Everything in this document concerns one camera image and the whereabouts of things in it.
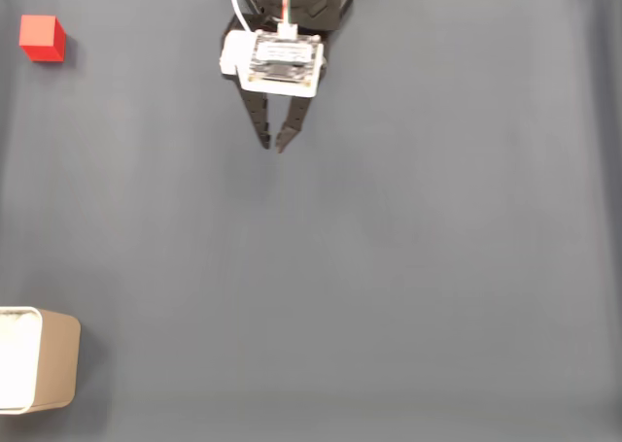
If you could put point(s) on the red cube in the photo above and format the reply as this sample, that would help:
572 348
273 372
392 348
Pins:
41 36

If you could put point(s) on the beige box white interior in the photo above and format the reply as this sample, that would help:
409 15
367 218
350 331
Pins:
56 359

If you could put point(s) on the grey table mat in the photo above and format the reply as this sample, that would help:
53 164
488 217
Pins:
389 228

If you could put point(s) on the white camera module circuit board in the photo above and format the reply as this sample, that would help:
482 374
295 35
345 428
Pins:
279 60

